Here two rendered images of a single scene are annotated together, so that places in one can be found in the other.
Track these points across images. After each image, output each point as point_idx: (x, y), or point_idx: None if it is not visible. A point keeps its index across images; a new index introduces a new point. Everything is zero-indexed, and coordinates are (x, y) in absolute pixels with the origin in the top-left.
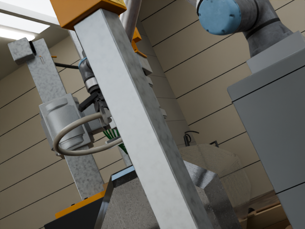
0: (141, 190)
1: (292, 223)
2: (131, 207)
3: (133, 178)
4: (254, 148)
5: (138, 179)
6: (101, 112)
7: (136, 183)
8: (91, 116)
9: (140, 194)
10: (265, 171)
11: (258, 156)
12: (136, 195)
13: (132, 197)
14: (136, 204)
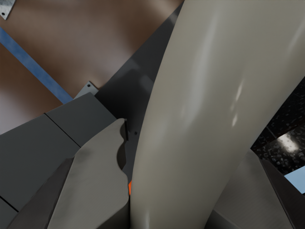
0: (277, 117)
1: (60, 106)
2: (302, 86)
3: (300, 126)
4: (11, 130)
5: (284, 129)
6: (81, 180)
7: (289, 122)
8: (154, 84)
9: (279, 111)
10: (29, 121)
11: (18, 126)
12: (291, 105)
13: (301, 98)
14: (290, 95)
